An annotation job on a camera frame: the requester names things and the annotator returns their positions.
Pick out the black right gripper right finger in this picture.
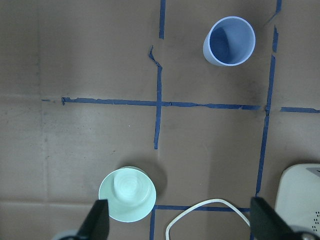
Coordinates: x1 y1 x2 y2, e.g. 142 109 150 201
249 197 298 240

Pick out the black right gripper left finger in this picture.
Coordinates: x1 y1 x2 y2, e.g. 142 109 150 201
76 199 110 240

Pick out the cream toaster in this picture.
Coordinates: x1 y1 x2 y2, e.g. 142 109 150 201
275 163 320 236

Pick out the white bowl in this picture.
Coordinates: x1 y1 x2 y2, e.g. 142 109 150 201
98 166 157 223

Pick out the blue plastic cup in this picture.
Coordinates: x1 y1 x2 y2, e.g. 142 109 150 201
202 16 256 67

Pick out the white power cable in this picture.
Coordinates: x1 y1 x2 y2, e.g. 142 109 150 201
165 198 251 240

